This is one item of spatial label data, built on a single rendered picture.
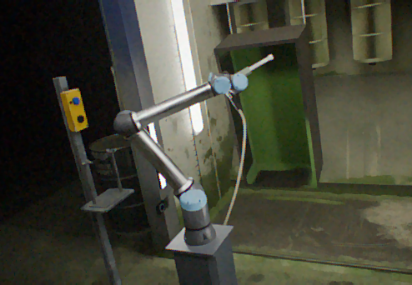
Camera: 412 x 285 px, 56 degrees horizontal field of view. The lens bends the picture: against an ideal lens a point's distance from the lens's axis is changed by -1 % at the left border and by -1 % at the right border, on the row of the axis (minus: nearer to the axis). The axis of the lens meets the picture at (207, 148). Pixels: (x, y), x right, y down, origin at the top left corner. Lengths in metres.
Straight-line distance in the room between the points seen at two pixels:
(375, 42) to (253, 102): 1.21
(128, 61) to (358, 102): 2.33
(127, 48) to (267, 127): 1.34
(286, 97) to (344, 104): 1.07
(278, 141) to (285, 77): 0.59
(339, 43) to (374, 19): 0.56
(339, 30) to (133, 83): 2.21
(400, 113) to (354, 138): 0.47
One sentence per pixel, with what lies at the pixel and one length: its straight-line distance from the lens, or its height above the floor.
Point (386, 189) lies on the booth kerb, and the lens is 3.96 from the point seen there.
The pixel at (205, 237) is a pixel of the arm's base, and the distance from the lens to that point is 2.26.
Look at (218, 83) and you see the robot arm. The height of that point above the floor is 1.51.
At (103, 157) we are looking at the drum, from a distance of 3.68.
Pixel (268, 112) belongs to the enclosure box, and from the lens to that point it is 3.32.
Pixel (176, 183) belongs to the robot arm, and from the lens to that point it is 2.32.
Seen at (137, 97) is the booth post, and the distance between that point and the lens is 2.92.
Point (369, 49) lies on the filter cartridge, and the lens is 3.81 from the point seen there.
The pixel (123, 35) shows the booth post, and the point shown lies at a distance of 2.89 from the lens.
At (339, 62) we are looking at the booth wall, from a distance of 4.26.
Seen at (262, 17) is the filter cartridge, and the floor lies 1.79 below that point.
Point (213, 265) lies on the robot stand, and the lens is 2.26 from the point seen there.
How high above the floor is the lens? 1.81
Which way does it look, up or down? 17 degrees down
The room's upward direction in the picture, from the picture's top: 10 degrees counter-clockwise
